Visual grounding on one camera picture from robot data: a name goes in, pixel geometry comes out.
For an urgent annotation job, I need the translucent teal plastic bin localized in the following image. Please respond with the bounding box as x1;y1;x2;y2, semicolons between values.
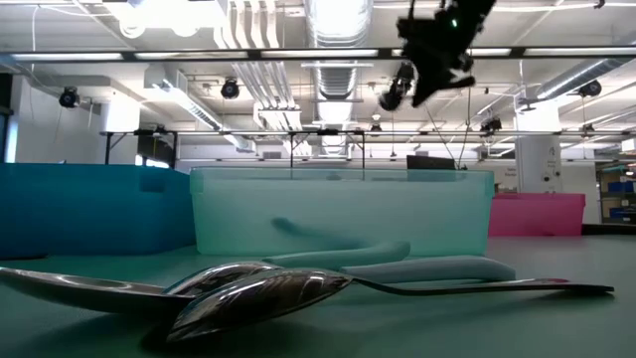
190;167;497;258

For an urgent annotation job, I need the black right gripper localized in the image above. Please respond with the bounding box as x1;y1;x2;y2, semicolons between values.
397;9;486;108

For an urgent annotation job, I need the black table edge rail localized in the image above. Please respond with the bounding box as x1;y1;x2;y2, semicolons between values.
580;223;636;236

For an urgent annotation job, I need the pale lilac-handled spoon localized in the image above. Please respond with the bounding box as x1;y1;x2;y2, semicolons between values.
163;256;517;298

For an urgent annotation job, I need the teal-handled metal spoon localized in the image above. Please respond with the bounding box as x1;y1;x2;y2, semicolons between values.
0;241;411;315

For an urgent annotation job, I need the black overhead frame bar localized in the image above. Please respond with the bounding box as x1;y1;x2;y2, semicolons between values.
0;47;636;64

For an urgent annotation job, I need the white rectangular ceiling duct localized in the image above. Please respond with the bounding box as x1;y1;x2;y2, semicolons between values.
143;67;257;153

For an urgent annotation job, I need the pink plastic bin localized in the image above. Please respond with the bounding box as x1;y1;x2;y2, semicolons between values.
488;192;586;238

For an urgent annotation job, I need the silver metal spoon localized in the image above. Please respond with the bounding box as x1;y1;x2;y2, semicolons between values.
166;269;616;345

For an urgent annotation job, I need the white pillar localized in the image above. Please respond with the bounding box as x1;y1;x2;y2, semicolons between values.
515;136;563;195

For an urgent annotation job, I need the shelf with blue bins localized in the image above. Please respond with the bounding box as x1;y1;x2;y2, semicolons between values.
598;163;636;225

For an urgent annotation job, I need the silver round ceiling duct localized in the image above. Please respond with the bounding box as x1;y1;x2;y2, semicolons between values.
303;0;375;156

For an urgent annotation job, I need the black monitor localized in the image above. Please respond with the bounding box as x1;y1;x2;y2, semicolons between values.
136;133;176;169
405;154;456;169

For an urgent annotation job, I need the blue plastic bin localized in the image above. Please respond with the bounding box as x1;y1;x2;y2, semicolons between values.
0;163;196;260

